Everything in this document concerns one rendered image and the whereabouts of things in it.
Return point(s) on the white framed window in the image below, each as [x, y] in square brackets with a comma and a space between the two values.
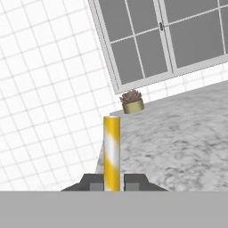
[166, 35]

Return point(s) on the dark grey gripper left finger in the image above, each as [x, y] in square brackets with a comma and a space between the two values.
[92, 181]

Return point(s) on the brown succulent in tan pot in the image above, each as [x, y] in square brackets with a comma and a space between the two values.
[132, 102]

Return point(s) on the yellow and white striped straw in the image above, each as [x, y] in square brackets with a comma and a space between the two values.
[112, 154]

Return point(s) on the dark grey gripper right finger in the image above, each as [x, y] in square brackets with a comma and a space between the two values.
[135, 181]

